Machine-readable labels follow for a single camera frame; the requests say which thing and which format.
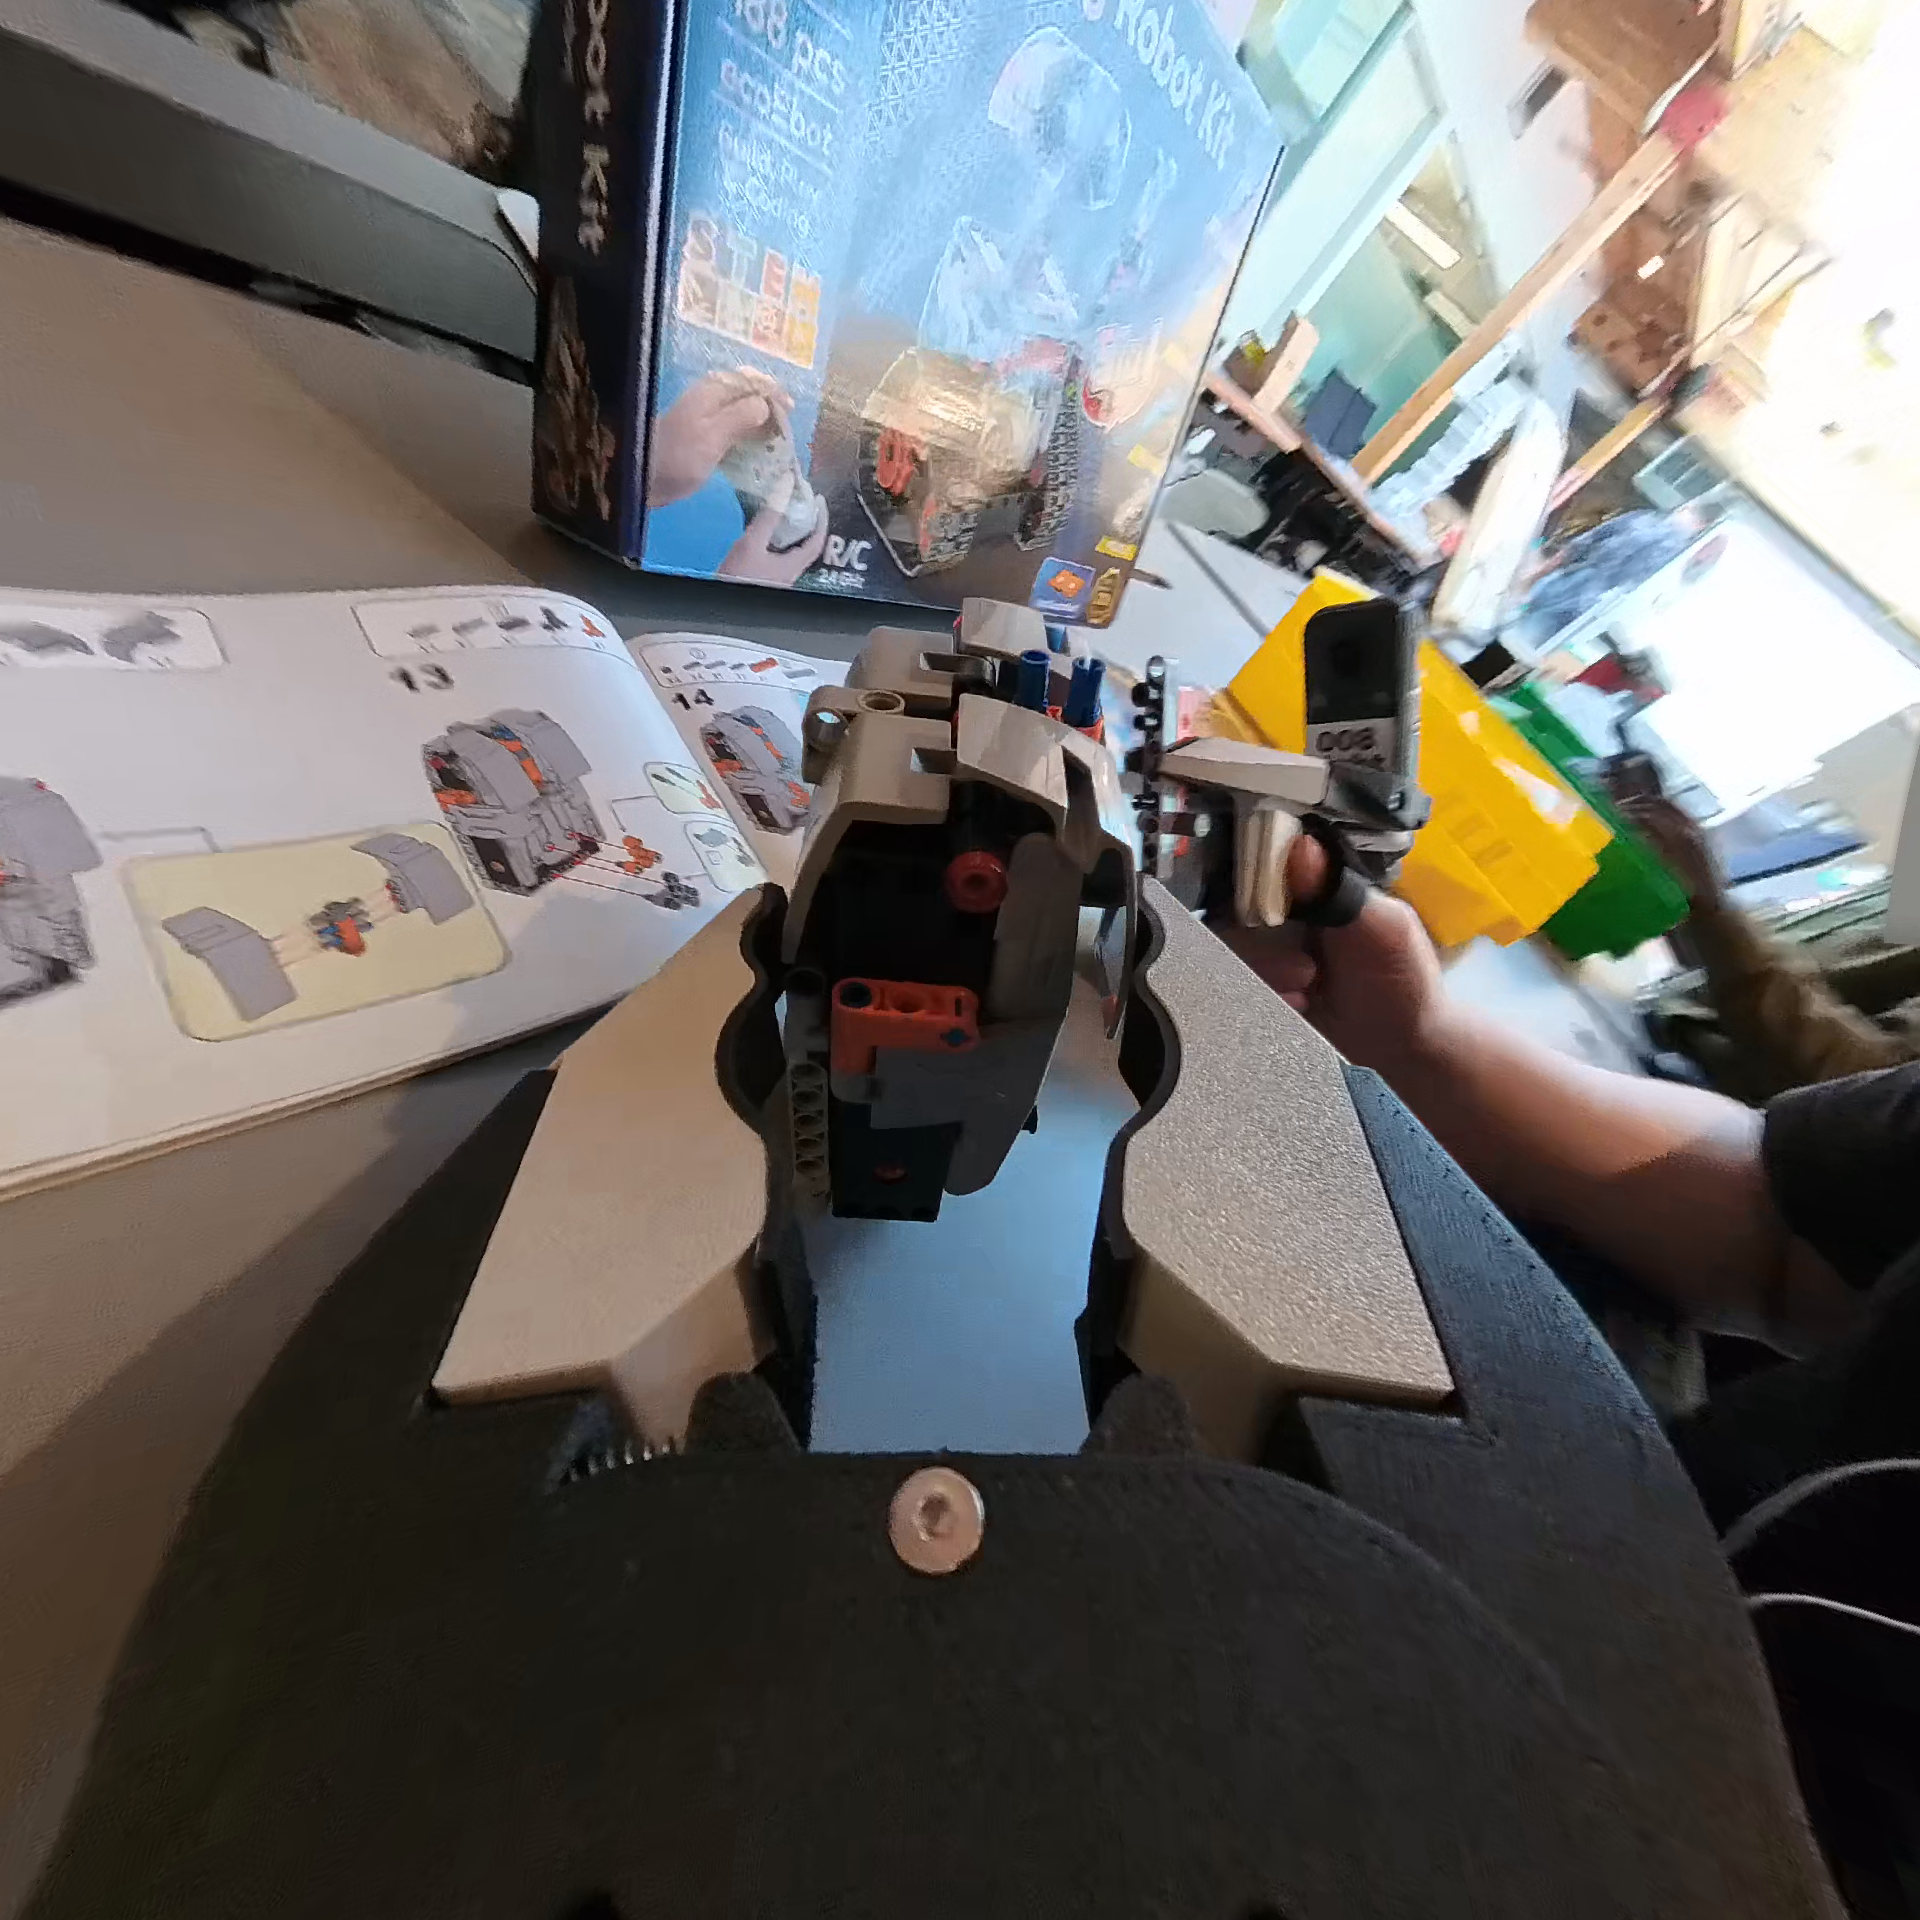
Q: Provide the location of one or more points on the person's black shirt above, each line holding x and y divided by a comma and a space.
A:
1844, 1171

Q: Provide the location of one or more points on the yellow storage bin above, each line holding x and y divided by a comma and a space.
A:
1500, 810

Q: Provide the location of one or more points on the person's right forearm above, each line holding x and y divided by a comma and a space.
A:
1589, 1140

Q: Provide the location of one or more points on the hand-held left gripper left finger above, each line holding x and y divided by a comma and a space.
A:
628, 1200

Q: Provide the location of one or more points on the blue robot kit box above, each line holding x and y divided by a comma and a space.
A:
931, 270

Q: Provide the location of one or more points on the white instruction booklet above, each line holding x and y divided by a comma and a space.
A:
299, 900

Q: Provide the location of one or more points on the green storage bin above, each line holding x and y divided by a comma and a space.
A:
1628, 884

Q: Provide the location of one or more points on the grey building-block robot model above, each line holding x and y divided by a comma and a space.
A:
931, 930

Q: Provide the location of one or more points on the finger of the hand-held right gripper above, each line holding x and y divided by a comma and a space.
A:
1252, 778

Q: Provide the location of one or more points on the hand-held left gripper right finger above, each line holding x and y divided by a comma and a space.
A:
1275, 1200

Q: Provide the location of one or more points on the person's right hand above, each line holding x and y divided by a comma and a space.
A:
1365, 975

